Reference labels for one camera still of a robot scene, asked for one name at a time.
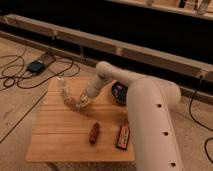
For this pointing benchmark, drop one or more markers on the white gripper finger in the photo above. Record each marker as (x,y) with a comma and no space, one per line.
(81,97)
(86,101)

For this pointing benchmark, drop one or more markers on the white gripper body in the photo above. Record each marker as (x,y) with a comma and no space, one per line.
(94,87)

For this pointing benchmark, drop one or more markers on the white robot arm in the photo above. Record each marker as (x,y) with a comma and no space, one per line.
(148,100)

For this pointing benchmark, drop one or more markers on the black bowl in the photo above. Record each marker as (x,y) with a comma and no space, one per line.
(119,92)

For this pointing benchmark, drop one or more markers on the black red rectangular box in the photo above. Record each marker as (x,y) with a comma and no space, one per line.
(123,136)

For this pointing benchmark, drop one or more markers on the blue power box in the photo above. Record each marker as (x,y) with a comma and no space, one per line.
(35,67)

